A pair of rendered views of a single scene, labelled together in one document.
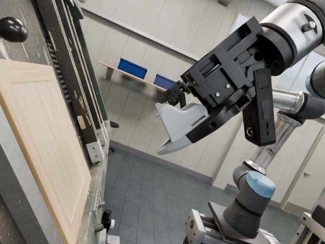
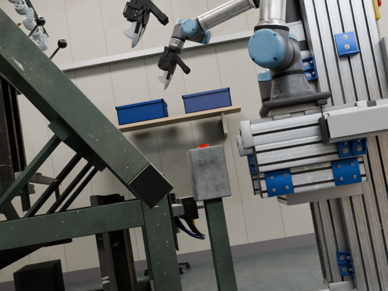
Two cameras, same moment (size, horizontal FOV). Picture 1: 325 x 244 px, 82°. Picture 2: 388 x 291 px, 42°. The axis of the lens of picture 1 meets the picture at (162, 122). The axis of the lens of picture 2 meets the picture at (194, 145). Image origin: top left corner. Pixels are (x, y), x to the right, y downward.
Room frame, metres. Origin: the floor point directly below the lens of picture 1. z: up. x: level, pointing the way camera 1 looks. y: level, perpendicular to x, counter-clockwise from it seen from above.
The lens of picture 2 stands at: (-1.50, -0.50, 0.80)
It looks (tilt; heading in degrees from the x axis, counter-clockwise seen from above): 5 degrees up; 10
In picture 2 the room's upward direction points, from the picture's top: 9 degrees counter-clockwise
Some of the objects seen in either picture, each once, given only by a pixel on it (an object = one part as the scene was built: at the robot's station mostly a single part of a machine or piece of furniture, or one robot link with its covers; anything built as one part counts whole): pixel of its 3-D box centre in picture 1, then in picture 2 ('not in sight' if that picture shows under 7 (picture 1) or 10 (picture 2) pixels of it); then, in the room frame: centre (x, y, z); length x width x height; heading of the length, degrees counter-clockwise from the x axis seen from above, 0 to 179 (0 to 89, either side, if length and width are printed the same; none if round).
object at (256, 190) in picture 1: (255, 190); (271, 83); (0.79, -0.49, 1.20); 0.13 x 0.12 x 0.14; 174
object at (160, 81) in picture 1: (166, 84); (207, 103); (3.63, 0.21, 1.63); 0.49 x 0.36 x 0.19; 97
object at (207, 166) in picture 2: not in sight; (208, 173); (0.27, -0.21, 0.84); 0.12 x 0.12 x 0.18; 18
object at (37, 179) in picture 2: not in sight; (43, 180); (1.44, 1.02, 1.00); 1.30 x 0.05 x 0.04; 18
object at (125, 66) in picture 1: (132, 69); (143, 114); (3.54, 0.88, 1.63); 0.50 x 0.37 x 0.19; 97
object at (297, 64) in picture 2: not in sight; (283, 55); (0.28, -0.55, 1.20); 0.13 x 0.12 x 0.14; 162
